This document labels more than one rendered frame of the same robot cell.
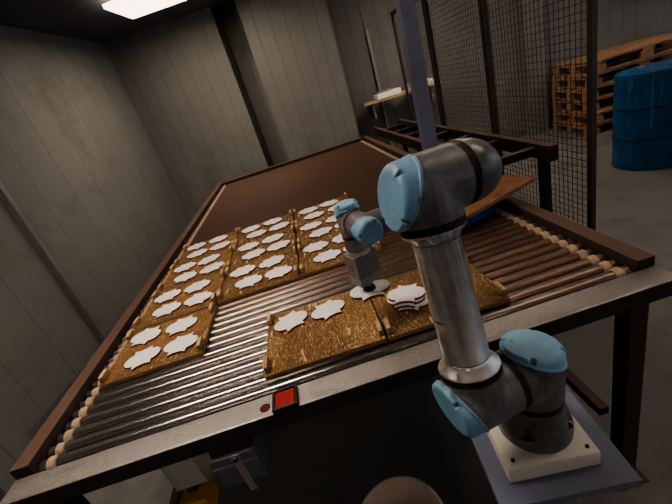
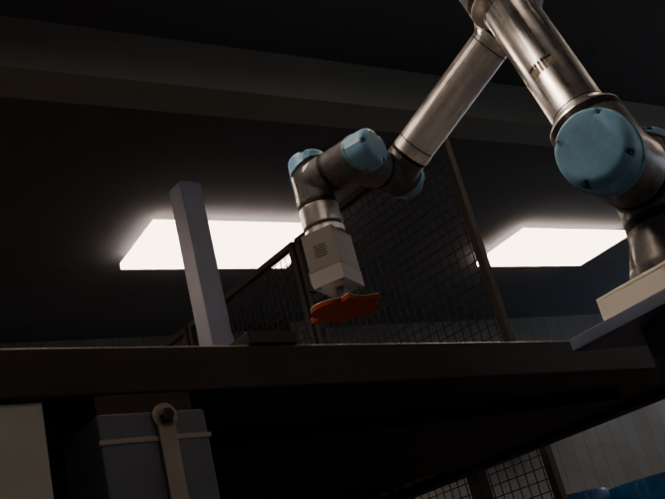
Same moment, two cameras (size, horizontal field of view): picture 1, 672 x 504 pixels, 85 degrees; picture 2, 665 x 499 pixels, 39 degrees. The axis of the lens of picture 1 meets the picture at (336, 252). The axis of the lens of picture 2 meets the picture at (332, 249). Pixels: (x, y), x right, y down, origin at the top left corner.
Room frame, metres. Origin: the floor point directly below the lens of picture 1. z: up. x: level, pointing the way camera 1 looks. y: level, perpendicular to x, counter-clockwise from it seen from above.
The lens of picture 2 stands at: (-0.14, 0.97, 0.56)
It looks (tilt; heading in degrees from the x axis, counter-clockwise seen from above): 22 degrees up; 319
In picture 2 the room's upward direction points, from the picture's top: 15 degrees counter-clockwise
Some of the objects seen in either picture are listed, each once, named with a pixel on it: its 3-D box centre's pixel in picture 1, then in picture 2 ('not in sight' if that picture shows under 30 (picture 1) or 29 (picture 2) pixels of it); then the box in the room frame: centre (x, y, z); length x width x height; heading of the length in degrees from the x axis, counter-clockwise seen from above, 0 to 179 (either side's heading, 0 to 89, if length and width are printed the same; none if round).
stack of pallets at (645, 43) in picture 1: (617, 86); not in sight; (5.24, -4.59, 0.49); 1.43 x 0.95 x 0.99; 85
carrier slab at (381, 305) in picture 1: (429, 293); not in sight; (1.12, -0.28, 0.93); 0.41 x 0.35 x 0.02; 91
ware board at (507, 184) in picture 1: (456, 193); not in sight; (1.72, -0.67, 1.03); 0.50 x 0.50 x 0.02; 22
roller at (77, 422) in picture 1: (333, 339); not in sight; (1.07, 0.10, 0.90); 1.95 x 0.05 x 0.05; 91
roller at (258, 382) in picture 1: (337, 357); not in sight; (0.97, 0.10, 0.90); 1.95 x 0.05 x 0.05; 91
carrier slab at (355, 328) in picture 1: (321, 327); not in sight; (1.12, 0.14, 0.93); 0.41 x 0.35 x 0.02; 90
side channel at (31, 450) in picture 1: (184, 242); not in sight; (2.89, 1.15, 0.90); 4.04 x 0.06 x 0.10; 1
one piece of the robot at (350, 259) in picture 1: (361, 262); (327, 260); (1.05, -0.07, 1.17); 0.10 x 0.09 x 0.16; 26
